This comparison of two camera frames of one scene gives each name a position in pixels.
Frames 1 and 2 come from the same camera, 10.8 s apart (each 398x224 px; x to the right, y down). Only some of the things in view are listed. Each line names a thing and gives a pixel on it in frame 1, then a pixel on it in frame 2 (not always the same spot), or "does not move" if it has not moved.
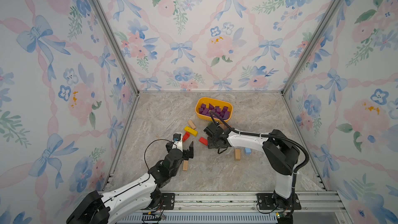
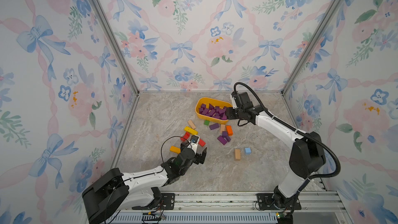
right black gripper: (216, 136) → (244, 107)
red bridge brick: (186, 136) does not move
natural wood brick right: (237, 154) does not move
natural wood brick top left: (192, 124) does not move
